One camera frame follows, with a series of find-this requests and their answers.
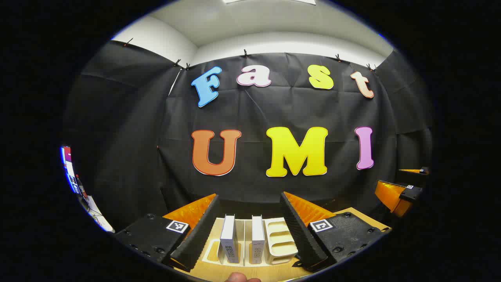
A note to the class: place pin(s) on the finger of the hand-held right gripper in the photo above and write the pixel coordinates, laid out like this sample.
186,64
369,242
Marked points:
391,196
419,171

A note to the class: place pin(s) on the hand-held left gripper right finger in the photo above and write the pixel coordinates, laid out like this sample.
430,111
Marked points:
301,235

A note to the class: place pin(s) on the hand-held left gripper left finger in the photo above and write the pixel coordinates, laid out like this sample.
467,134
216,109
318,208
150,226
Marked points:
195,239

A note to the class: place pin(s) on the white bookshelf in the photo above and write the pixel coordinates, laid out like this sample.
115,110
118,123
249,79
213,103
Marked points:
280,241

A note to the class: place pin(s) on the white book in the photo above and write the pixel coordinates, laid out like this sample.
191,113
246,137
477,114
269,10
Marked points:
229,239
257,239

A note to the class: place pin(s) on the black backdrop cloth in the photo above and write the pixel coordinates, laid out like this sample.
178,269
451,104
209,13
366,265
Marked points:
129,137

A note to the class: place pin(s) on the colourful printed board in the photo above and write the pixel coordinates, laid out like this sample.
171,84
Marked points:
70,172

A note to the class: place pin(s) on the row of black backdrop clips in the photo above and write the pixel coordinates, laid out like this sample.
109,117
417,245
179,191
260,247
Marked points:
245,53

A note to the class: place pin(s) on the ceiling light panel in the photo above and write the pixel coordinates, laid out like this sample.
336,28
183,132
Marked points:
270,1

